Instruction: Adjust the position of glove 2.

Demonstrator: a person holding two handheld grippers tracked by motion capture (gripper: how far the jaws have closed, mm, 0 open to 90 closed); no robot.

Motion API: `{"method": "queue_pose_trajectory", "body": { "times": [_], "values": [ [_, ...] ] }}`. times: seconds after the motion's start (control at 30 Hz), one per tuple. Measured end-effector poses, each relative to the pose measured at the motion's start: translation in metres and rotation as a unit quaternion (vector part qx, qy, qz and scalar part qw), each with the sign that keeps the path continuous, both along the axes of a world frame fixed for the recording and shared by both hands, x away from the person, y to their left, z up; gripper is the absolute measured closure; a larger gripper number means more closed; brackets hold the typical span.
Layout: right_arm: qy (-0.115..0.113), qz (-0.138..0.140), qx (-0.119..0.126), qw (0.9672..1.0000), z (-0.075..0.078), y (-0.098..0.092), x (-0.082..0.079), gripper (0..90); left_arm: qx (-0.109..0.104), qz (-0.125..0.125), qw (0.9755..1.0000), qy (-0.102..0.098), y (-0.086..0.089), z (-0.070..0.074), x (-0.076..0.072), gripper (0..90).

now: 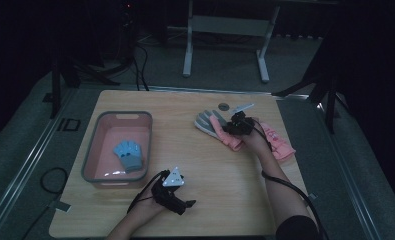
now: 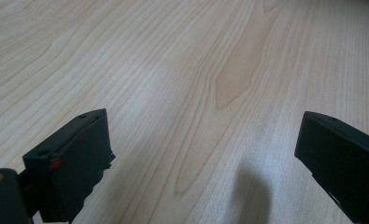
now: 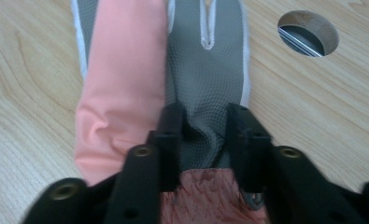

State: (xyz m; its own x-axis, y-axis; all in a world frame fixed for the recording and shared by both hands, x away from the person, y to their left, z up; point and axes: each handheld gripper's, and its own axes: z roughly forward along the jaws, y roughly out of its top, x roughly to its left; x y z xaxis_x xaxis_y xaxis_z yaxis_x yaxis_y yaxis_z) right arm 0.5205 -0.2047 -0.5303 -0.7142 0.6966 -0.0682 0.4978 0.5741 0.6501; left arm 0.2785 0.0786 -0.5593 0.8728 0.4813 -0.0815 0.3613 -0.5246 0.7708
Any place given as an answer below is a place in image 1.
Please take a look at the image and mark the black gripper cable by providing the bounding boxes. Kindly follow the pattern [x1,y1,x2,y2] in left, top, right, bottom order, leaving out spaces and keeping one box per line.
[126,169,170,215]
[249,119,330,240]

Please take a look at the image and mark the black floor cable loop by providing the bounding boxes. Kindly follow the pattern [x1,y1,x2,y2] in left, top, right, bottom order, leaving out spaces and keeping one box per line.
[39,166,69,195]

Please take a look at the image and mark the person's left hand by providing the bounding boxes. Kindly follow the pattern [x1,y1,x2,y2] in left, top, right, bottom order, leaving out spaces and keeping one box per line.
[130,191,169,218]

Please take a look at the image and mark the grey tape piece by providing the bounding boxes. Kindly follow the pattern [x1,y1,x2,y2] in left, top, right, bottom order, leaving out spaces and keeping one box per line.
[47,200,72,213]

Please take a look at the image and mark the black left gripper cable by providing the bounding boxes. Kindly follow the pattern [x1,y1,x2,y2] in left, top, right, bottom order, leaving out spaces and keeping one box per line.
[126,169,170,215]

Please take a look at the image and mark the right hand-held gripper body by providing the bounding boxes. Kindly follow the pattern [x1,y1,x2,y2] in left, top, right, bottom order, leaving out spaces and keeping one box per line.
[226,102,257,137]

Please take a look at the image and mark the metal floor rail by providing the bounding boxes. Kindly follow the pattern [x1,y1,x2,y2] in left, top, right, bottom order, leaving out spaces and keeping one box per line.
[0,89,78,240]
[314,99,383,240]

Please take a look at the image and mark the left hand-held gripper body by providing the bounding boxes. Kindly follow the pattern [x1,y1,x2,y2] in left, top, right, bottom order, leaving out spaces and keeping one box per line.
[150,166,188,216]

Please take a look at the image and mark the blue knit glove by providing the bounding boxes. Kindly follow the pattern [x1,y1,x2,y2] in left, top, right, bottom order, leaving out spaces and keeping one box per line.
[112,139,145,174]

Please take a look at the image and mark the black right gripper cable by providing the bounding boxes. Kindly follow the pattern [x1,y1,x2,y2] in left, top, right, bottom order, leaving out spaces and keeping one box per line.
[249,119,330,240]

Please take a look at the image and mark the pink basin with grey rim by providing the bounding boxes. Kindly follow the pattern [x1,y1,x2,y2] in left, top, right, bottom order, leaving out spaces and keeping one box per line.
[81,110,153,188]

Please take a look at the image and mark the white desk frame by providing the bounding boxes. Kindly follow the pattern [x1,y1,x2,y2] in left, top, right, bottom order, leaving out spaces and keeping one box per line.
[182,0,282,84]

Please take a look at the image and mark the pink glove with white stripe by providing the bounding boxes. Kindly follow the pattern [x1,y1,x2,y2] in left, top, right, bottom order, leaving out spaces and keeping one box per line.
[256,120,297,162]

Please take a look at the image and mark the black hanging cables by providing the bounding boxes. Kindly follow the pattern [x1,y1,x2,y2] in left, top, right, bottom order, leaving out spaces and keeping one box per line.
[131,39,150,92]

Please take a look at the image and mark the black tripod stand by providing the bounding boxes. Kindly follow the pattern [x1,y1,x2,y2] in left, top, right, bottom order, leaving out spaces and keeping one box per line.
[272,29,344,135]
[48,46,122,120]

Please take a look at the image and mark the pink glove with grey palm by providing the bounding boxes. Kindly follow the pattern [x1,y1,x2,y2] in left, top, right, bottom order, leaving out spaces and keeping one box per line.
[194,109,245,152]

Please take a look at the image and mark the person's right hand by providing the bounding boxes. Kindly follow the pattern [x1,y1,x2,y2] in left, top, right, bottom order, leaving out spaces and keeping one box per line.
[242,117,273,159]

